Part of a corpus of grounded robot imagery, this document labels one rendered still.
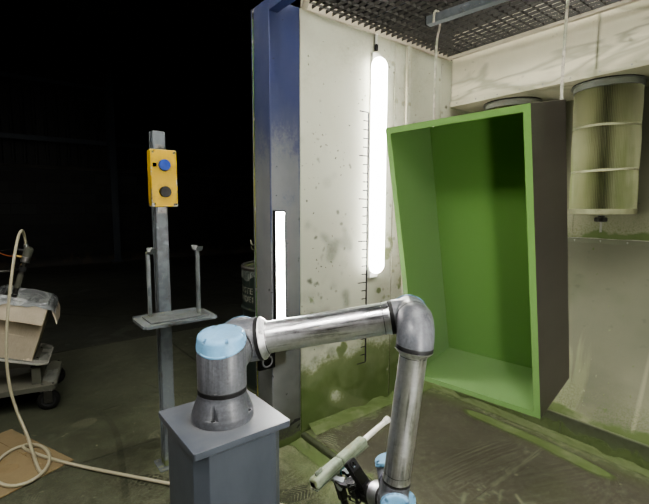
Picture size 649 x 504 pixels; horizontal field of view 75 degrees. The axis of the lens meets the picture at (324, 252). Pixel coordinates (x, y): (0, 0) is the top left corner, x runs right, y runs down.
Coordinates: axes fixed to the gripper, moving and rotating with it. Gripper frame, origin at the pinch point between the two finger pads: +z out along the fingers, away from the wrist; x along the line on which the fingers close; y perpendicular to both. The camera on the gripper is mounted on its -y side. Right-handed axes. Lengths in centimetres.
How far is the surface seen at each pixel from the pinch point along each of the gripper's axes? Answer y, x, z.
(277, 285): -72, 31, 43
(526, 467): 44, 81, -39
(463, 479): 34, 51, -23
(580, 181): -76, 176, -60
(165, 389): -40, -26, 78
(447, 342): -13, 94, -4
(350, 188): -108, 91, 31
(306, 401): -2, 34, 55
